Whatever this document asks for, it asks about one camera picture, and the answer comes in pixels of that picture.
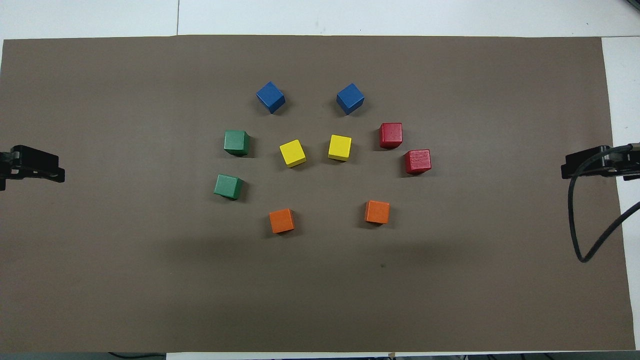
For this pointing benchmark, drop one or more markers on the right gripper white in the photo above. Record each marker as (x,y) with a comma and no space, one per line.
(612,162)

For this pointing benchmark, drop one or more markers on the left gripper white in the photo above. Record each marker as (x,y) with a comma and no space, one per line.
(27,160)

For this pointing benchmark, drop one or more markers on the red wooden cube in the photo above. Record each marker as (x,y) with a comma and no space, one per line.
(417,161)
(390,135)

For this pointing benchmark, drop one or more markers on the green wooden cube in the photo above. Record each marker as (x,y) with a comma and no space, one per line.
(228,186)
(236,142)

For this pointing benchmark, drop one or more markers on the orange wooden cube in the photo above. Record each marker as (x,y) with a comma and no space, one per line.
(377,212)
(281,220)

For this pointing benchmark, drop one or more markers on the blue wooden cube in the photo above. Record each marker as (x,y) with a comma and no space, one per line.
(270,97)
(350,98)

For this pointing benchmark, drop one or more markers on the yellow wooden cube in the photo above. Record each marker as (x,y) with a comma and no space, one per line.
(340,147)
(292,153)

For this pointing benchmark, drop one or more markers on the brown paper table mat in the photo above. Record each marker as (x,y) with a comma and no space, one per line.
(320,280)

